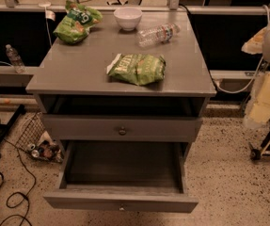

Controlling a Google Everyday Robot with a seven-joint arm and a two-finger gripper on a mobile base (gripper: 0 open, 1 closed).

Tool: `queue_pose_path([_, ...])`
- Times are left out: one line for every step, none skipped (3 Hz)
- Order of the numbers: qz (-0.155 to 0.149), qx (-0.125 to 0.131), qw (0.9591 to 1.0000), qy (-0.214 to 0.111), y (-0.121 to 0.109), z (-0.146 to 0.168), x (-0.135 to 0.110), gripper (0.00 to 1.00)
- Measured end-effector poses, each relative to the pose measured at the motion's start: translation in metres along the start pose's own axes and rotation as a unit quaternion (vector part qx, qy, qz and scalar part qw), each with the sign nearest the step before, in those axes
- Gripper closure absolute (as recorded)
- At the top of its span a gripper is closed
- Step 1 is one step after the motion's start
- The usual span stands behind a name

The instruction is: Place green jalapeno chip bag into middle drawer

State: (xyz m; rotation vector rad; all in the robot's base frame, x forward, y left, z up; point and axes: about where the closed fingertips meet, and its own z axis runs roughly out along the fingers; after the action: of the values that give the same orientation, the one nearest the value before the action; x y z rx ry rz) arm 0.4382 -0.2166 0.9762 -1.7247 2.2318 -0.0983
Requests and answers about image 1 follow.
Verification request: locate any water bottle on shelf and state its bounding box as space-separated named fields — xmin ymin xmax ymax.
xmin=6 ymin=44 xmax=25 ymax=73

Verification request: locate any green jalapeno chip bag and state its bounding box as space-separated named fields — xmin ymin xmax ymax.
xmin=106 ymin=54 xmax=166 ymax=86

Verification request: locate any open grey lower drawer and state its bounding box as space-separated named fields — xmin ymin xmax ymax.
xmin=44 ymin=141 xmax=198 ymax=213

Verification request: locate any wire basket with cans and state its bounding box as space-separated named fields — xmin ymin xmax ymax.
xmin=16 ymin=113 xmax=63 ymax=163

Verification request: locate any grey wooden drawer cabinet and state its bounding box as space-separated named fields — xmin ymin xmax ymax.
xmin=25 ymin=10 xmax=217 ymax=214

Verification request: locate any black floor cable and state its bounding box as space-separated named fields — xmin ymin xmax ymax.
xmin=0 ymin=96 xmax=38 ymax=226

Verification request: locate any green snack bag rear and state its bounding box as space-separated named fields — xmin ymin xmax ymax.
xmin=53 ymin=0 xmax=103 ymax=44

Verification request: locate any white cable right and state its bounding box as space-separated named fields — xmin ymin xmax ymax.
xmin=214 ymin=4 xmax=270 ymax=95

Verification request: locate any white lamp stand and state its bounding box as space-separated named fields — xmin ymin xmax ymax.
xmin=33 ymin=0 xmax=56 ymax=47

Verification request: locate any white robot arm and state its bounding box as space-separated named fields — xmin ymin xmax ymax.
xmin=242 ymin=21 xmax=270 ymax=128

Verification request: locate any white ceramic bowl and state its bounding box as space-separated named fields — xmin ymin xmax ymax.
xmin=114 ymin=7 xmax=143 ymax=31

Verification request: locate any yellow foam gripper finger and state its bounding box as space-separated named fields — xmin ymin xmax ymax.
xmin=244 ymin=72 xmax=270 ymax=129

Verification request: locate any clear plastic water bottle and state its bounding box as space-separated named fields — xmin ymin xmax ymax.
xmin=136 ymin=24 xmax=181 ymax=47

